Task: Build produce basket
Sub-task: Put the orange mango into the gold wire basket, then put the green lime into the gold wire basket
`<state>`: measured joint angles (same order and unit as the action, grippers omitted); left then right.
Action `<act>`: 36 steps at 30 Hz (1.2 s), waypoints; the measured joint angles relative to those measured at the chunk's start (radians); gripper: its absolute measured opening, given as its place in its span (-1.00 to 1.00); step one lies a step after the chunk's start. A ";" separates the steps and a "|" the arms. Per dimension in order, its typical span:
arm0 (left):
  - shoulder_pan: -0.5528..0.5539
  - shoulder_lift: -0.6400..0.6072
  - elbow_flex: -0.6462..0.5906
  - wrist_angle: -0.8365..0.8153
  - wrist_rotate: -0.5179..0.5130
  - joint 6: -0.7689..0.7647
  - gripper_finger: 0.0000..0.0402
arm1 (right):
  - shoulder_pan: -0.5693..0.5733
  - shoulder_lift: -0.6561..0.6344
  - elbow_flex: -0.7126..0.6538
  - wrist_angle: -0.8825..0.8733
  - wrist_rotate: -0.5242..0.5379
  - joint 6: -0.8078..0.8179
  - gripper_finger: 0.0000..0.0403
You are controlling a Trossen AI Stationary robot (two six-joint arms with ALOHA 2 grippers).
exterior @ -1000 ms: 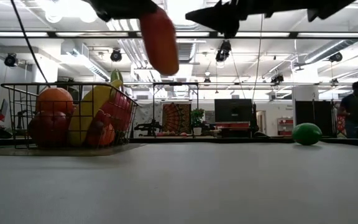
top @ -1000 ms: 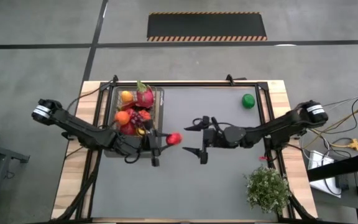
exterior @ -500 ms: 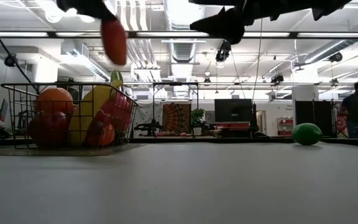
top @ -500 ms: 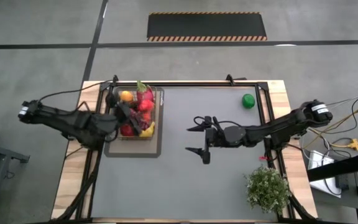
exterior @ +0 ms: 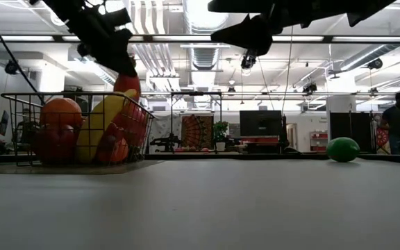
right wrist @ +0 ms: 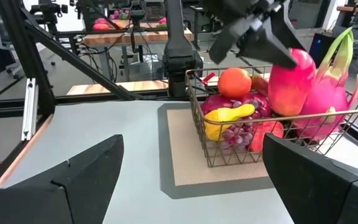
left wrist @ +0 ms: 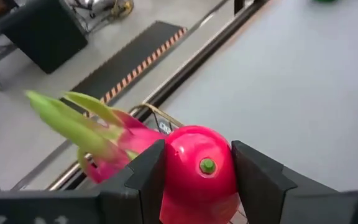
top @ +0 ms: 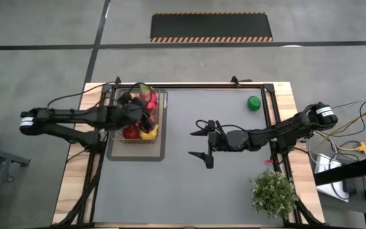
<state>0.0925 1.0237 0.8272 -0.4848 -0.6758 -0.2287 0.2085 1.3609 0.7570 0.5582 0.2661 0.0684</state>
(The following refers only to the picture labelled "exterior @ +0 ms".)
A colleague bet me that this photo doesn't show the person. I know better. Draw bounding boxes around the person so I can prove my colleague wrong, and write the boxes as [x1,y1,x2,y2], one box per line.
[380,91,400,156]

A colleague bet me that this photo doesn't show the black ceiling spotlight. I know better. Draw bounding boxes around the black ceiling spotlight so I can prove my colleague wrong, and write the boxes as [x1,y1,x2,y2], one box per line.
[366,57,383,71]
[4,60,19,76]
[240,48,258,70]

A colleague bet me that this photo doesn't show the yellow toy banana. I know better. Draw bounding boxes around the yellow toy banana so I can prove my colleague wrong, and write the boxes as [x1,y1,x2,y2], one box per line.
[76,89,138,164]

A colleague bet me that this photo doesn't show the black television screen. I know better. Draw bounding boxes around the black television screen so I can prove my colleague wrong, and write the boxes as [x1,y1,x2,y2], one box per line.
[239,110,283,137]

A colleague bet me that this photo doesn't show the black background robot gripper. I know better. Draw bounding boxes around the black background robot gripper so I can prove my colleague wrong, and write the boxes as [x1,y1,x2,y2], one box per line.
[149,133,174,153]

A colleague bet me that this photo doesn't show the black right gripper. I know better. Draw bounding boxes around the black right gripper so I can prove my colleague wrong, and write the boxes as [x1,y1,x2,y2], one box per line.
[206,0,313,57]

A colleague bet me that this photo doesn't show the black background gantry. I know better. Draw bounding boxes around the black background gantry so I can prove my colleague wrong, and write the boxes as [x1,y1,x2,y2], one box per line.
[169,90,224,153]

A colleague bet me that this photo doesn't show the round green toy fruit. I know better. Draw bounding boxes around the round green toy fruit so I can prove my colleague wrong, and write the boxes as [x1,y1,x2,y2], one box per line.
[326,136,361,163]

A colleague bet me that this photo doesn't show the small plant white pot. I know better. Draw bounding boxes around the small plant white pot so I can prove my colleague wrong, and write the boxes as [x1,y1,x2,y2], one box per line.
[212,120,229,152]

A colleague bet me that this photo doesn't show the patterned wall tapestry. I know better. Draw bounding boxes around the patterned wall tapestry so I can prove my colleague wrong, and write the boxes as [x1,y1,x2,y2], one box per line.
[181,114,215,151]

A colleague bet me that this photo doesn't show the metal wire basket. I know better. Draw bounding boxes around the metal wire basket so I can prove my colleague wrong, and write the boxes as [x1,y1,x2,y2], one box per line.
[0,91,156,167]

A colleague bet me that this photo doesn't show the yellow orange toy mango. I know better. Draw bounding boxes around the yellow orange toy mango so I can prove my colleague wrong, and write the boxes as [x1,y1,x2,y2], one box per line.
[39,97,85,128]

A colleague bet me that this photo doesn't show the black room divider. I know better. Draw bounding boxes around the black room divider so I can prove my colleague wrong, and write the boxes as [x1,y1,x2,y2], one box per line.
[329,110,374,153]

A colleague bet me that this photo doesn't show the red orange toy mango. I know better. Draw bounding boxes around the red orange toy mango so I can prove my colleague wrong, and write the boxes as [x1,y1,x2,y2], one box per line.
[113,74,142,102]

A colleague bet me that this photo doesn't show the pink toy dragon fruit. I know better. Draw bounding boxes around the pink toy dragon fruit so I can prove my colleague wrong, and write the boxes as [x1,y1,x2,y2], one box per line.
[118,100,149,147]

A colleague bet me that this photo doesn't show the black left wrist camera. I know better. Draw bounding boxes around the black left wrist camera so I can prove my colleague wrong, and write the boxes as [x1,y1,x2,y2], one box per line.
[99,7,132,28]

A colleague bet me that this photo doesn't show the silver ceiling duct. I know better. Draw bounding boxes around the silver ceiling duct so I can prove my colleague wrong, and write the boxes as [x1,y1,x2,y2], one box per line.
[182,0,232,70]

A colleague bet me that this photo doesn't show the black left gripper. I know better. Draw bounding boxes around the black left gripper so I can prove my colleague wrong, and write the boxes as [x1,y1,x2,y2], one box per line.
[66,6,139,78]

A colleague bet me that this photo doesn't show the red textured toy fruit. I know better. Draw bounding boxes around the red textured toy fruit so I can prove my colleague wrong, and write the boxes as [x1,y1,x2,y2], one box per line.
[32,124,78,164]

